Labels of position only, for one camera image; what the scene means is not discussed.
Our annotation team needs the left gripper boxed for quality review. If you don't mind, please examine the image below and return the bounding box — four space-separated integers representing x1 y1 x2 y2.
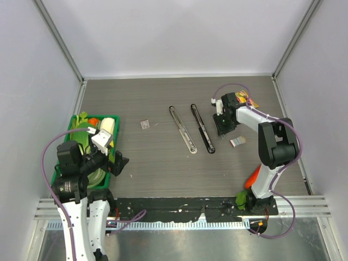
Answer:
78 133 128 175

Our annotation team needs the red white staple box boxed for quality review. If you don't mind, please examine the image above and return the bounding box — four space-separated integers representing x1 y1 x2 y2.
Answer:
140 120 150 129

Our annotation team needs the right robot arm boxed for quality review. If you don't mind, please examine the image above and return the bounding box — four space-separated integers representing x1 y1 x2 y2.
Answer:
211 92 300 215

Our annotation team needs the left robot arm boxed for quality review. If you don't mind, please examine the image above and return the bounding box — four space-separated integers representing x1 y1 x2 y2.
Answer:
51 140 129 260

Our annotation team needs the green plastic tray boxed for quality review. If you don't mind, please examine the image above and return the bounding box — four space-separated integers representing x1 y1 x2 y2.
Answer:
64 114 120 190

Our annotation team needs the orange candy bag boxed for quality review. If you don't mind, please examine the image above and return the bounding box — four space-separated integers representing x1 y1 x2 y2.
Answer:
235 90 259 108

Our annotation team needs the yellow white toy cabbage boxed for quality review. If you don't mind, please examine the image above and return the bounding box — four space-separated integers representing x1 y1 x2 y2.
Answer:
100 117 115 135

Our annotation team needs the small orange toy vegetable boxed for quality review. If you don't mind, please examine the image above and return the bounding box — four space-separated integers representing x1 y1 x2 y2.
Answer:
88 117 100 126

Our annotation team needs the orange toy carrot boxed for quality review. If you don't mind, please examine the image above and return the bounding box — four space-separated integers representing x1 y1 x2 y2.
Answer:
244 165 261 190

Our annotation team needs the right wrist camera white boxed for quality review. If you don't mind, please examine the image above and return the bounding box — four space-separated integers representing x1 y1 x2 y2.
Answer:
211 98 223 116

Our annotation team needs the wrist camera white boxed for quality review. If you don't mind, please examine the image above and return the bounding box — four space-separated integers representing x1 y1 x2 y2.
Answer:
211 98 223 116
87 127 114 156

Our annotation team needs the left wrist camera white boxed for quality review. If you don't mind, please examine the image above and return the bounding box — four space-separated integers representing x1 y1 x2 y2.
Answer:
87 127 114 156

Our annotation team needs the white slotted cable duct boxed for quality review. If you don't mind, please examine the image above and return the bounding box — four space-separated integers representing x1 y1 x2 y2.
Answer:
46 220 250 231

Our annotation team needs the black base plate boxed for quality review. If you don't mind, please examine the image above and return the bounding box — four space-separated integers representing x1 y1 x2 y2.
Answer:
109 197 278 223

